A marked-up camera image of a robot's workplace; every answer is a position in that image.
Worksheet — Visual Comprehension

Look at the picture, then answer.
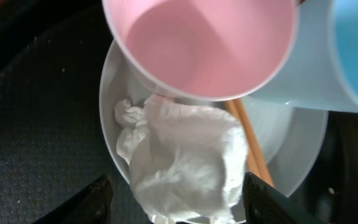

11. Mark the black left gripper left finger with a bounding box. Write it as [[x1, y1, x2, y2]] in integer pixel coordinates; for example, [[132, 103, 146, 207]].
[[34, 175, 113, 224]]

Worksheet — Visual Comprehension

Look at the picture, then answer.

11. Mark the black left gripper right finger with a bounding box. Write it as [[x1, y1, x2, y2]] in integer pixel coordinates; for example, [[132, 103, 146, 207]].
[[242, 172, 324, 224]]

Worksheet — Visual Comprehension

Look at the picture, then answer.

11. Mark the wooden chopstick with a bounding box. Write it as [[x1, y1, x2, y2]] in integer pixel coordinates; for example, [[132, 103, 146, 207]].
[[233, 98, 275, 187], [224, 101, 261, 177]]

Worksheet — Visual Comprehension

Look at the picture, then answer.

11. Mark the white napkin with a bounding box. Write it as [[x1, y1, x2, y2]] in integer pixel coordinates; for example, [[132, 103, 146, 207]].
[[114, 95, 247, 223]]

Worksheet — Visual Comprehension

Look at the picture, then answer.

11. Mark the pink plastic cup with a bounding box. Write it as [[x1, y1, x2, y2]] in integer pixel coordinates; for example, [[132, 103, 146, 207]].
[[102, 0, 299, 101]]

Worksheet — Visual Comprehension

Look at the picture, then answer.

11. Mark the round black tray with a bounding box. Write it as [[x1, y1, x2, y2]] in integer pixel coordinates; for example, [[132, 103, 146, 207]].
[[0, 1, 358, 223]]

